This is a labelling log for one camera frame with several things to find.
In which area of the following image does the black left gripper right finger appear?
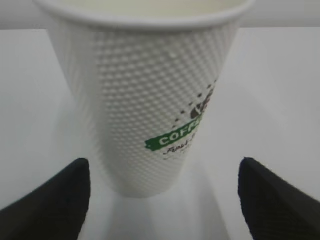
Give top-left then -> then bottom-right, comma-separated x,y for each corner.
238,157 -> 320,240

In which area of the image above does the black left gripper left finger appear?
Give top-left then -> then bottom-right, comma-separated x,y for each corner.
0,158 -> 91,240

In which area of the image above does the white paper coffee cup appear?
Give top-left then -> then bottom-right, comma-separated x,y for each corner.
35,0 -> 254,198

